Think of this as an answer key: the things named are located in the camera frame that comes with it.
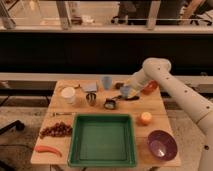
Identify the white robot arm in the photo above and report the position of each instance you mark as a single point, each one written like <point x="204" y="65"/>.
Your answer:
<point x="199" y="109"/>

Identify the black chair base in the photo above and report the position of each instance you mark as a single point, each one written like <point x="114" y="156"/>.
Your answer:
<point x="18" y="125"/>

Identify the purple bowl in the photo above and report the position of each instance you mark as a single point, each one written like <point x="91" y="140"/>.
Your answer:
<point x="162" y="145"/>

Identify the white paper cup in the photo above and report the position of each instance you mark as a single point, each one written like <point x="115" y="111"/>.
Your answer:
<point x="69" y="94"/>

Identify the orange carrot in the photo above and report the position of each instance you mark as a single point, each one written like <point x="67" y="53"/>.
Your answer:
<point x="43" y="149"/>

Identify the wooden table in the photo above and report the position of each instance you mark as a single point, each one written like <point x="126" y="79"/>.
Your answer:
<point x="152" y="103"/>

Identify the metal fork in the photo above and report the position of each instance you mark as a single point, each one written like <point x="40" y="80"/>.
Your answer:
<point x="60" y="114"/>

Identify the small metal square container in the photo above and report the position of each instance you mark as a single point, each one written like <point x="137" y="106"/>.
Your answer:
<point x="110" y="104"/>

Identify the blue plastic cup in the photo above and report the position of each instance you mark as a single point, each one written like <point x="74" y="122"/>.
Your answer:
<point x="106" y="82"/>

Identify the black rectangular block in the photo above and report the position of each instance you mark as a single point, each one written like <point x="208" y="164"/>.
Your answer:
<point x="119" y="85"/>

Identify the black handled tool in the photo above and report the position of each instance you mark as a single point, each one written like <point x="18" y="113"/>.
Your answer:
<point x="120" y="97"/>

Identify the orange fruit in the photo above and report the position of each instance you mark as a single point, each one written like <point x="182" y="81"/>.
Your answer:
<point x="145" y="118"/>

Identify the blue sponge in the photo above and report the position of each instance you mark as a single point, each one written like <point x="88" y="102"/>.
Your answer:
<point x="125" y="91"/>

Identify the bunch of red grapes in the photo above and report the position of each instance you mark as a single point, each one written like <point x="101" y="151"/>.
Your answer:
<point x="57" y="130"/>

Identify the metal whisk cup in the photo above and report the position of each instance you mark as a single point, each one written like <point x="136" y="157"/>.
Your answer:
<point x="91" y="98"/>

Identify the orange red bowl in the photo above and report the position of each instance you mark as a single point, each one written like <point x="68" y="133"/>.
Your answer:
<point x="150" y="87"/>

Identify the green plastic tray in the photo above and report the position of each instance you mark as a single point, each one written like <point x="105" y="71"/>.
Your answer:
<point x="102" y="140"/>

